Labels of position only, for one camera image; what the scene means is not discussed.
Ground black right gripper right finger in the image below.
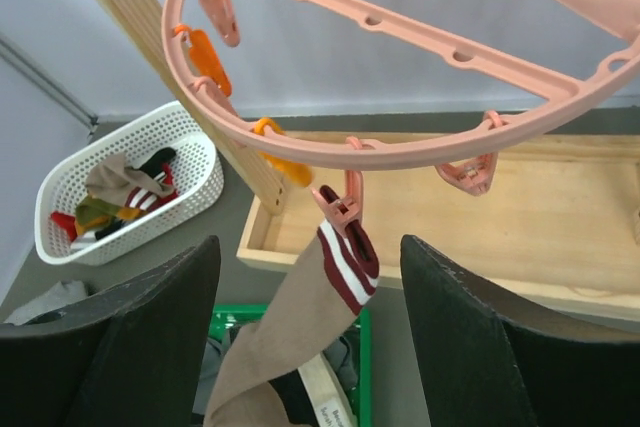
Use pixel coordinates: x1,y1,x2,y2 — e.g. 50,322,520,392
400,235,639,426

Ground red sock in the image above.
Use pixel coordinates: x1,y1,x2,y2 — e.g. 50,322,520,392
50,211,78,242
159,163,176,196

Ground grey crumpled cloth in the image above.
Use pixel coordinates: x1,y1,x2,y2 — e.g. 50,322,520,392
5,280,89,325

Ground white perforated plastic basket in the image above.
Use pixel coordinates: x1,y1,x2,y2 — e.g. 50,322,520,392
34,101,224,266

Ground olive green socks pair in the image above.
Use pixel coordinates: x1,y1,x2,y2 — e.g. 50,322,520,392
74,195,146,236

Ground wooden hanger rack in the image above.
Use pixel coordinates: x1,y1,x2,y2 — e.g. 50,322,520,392
100,0,639,321

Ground pink round clip hanger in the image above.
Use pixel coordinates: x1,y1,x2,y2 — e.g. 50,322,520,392
161,0,639,170

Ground beige sock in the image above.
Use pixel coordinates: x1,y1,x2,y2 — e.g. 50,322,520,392
203,219,379,426
85,153,177,212

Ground orange clothes clip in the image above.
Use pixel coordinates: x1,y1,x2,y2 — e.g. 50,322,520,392
173,24,233,97

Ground black socks with label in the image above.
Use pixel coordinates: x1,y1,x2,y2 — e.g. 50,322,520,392
269,354,358,427

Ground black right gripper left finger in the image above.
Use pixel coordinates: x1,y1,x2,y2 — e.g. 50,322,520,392
1,236,221,426

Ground black striped sock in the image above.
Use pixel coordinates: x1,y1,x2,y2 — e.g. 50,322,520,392
95,219,131,241
138,147,177,179

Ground pink clothes clip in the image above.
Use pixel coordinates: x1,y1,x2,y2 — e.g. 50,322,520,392
310,170,364,237

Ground grey striped sock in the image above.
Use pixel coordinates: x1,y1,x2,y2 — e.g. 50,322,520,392
70,231,98,252

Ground green plastic tray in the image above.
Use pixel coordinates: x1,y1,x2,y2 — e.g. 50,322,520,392
208,304,373,427

